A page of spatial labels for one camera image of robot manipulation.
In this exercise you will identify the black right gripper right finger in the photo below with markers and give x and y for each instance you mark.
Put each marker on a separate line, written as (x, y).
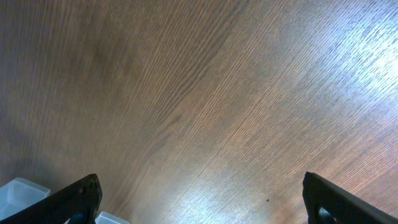
(325, 202)

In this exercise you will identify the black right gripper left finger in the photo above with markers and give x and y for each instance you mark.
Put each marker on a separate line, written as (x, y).
(77, 203)

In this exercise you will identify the clear plastic storage bin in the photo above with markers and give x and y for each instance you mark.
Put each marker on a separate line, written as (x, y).
(20, 193)

